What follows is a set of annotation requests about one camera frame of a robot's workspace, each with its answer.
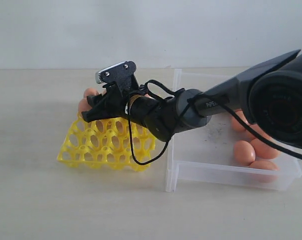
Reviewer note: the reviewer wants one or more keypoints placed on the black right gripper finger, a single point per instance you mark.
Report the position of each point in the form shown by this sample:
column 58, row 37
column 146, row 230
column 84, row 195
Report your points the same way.
column 97, row 100

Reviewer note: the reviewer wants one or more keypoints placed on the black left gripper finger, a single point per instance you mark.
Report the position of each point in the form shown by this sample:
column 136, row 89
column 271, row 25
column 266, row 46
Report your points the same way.
column 94, row 114

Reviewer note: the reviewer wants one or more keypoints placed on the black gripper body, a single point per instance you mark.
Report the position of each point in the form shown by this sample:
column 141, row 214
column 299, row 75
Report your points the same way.
column 129, row 103

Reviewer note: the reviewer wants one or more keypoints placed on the brown egg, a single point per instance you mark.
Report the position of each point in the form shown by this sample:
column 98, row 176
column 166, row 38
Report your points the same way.
column 264, row 151
column 83, row 106
column 244, row 153
column 268, row 167
column 90, row 92
column 236, row 125
column 257, row 129

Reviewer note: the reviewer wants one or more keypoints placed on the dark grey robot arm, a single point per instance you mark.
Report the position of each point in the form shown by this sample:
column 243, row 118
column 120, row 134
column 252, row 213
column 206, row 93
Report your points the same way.
column 269, row 94

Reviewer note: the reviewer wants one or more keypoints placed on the yellow plastic egg tray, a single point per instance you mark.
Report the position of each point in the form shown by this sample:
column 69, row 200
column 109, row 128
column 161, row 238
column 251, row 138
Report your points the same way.
column 113, row 143

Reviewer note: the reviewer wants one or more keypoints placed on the clear plastic bin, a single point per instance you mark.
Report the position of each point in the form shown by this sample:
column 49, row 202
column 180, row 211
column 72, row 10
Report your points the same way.
column 206, row 154

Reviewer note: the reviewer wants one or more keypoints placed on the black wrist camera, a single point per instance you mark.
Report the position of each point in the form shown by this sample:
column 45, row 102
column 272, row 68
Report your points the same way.
column 121, row 74

